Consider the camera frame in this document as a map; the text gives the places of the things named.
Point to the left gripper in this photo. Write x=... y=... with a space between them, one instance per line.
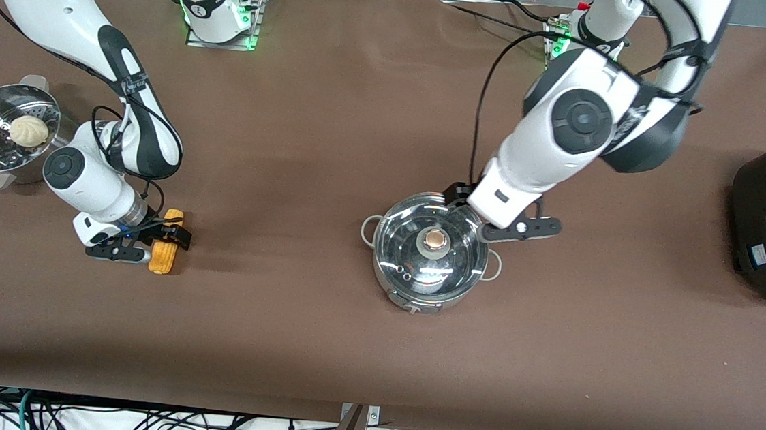
x=455 y=194

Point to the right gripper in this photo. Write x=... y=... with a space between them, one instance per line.
x=158 y=229

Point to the yellow corn cob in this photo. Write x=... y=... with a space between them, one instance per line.
x=162 y=262

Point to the glass pot lid with knob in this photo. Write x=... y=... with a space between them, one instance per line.
x=404 y=244

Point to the steel steamer pot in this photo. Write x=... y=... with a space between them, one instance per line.
x=53 y=155

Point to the white steamed bun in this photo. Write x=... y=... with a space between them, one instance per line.
x=28 y=131

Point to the brown table cover sheet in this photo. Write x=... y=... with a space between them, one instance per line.
x=294 y=133

